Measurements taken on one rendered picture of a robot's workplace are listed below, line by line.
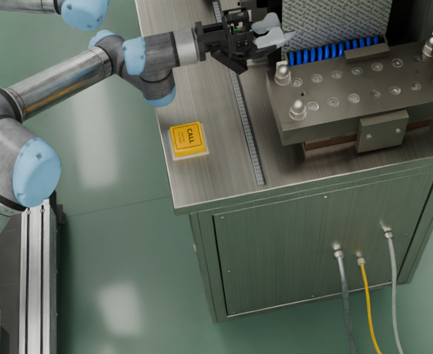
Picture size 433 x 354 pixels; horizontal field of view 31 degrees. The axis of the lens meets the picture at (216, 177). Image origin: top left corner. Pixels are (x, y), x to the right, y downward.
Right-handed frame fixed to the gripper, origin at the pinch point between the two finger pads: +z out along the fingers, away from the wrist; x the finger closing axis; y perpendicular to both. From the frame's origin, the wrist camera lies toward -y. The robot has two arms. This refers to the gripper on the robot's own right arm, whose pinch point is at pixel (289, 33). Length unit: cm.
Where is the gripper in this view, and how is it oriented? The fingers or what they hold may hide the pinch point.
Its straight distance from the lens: 169.6
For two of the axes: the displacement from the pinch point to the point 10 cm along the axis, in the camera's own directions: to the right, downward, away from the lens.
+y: -0.6, -4.9, -8.7
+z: 9.8, -1.9, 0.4
